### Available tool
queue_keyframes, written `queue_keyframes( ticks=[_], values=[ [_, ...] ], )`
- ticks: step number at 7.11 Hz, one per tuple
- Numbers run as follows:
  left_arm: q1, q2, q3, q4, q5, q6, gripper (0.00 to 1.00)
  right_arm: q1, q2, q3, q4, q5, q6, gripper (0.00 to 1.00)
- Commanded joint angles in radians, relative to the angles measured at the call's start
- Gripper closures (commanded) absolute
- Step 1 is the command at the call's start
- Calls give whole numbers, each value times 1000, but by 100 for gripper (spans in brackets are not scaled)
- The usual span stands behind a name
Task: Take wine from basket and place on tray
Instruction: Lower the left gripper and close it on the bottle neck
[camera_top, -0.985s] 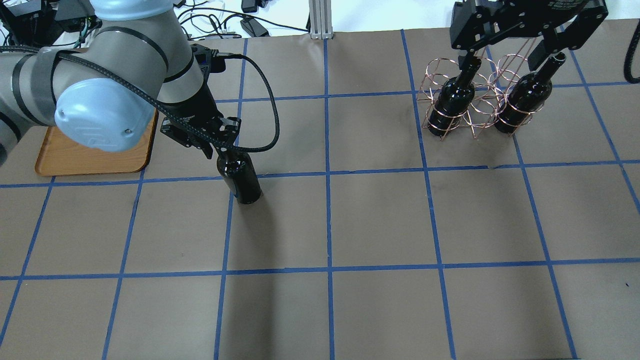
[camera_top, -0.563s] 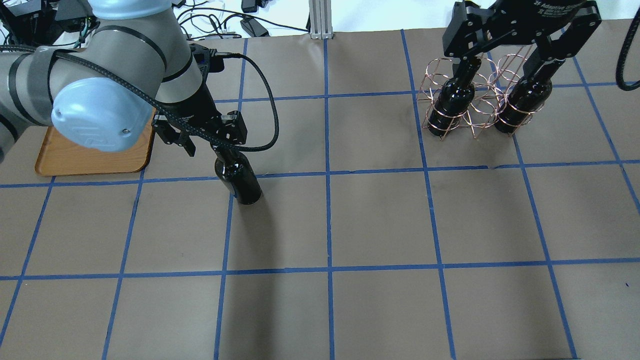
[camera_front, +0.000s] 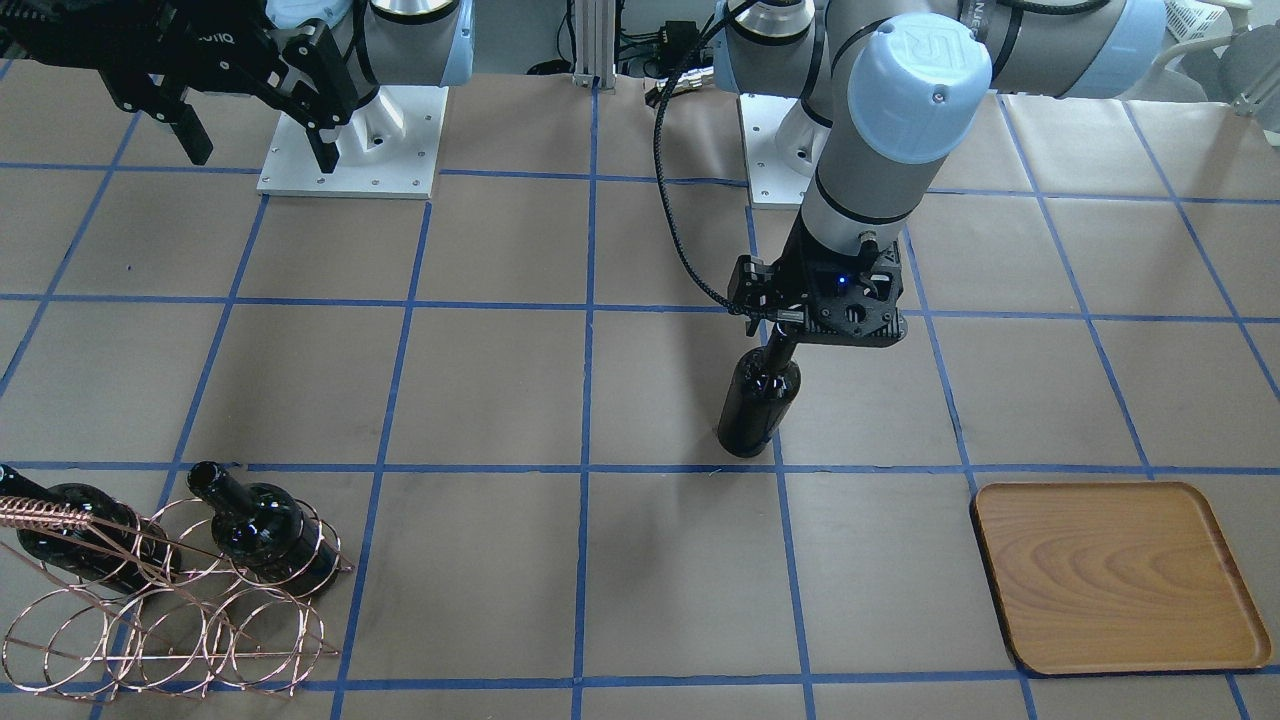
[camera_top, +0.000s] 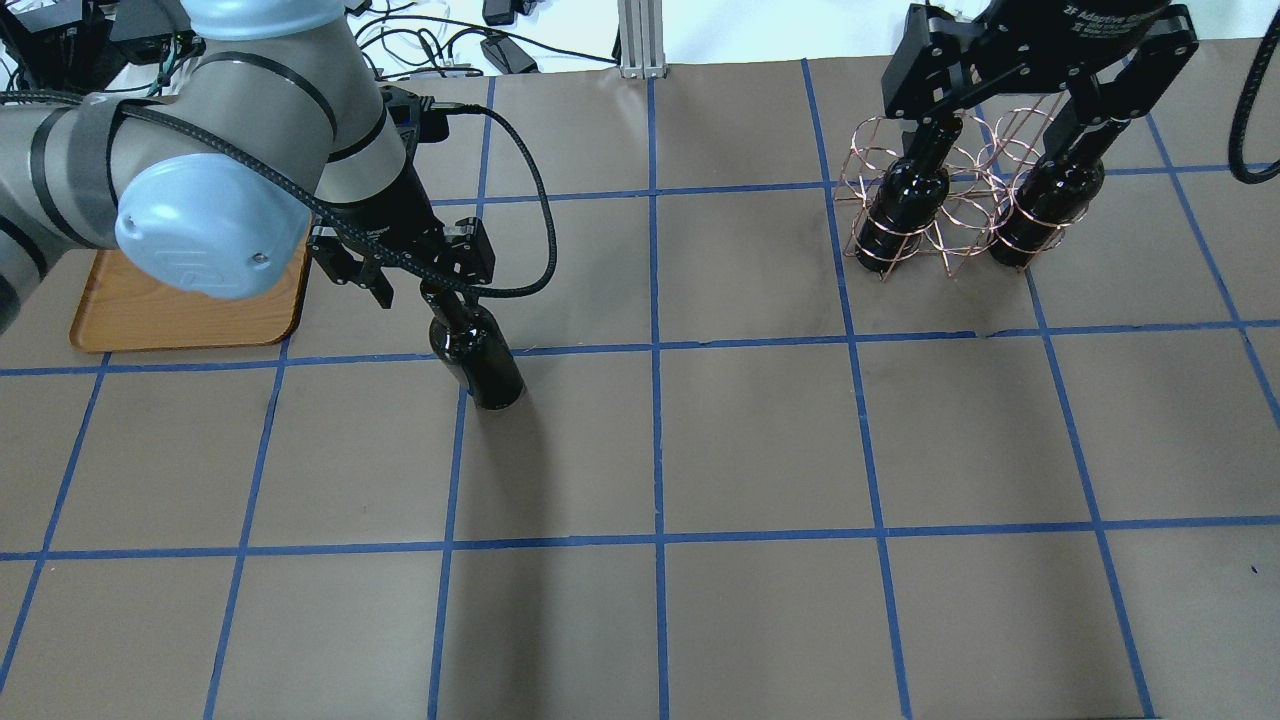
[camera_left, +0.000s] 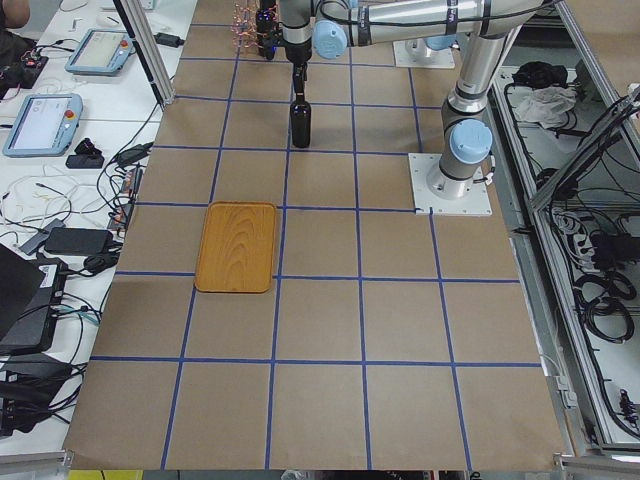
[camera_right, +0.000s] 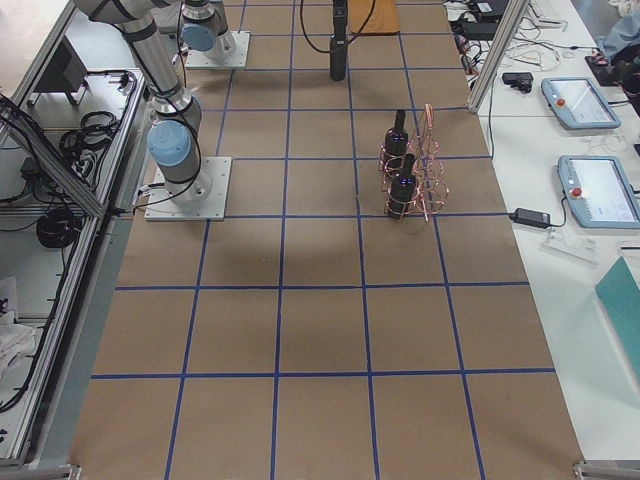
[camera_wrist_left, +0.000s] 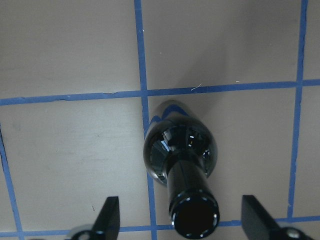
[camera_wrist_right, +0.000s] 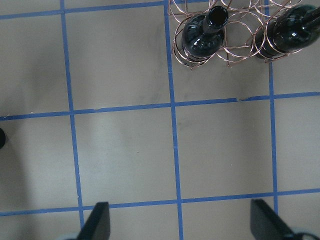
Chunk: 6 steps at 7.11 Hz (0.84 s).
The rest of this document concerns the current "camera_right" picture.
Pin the dark wine bottle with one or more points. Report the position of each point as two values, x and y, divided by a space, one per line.
402 189
395 142

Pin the copper wire bottle basket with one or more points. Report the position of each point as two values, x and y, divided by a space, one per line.
431 191

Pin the dark wine bottle front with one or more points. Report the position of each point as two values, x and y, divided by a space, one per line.
402 189

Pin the small black power adapter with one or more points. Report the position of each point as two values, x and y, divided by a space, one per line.
533 218

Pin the aluminium frame post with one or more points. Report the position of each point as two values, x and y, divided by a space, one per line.
505 33

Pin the wooden tray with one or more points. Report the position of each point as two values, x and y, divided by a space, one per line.
373 17

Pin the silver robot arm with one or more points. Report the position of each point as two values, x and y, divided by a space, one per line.
173 141
205 29

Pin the teach pendant near person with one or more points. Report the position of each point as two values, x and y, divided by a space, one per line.
578 104

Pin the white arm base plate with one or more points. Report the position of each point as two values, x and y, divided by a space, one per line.
229 52
204 199

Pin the dark wine bottle rear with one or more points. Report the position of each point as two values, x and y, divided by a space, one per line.
395 142

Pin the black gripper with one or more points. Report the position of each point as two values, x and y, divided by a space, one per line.
338 25

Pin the dark wine bottle carried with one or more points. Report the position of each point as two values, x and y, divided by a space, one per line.
338 60

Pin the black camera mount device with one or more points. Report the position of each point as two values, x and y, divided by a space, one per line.
521 81

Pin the teal folder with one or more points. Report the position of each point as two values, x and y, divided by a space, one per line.
618 291

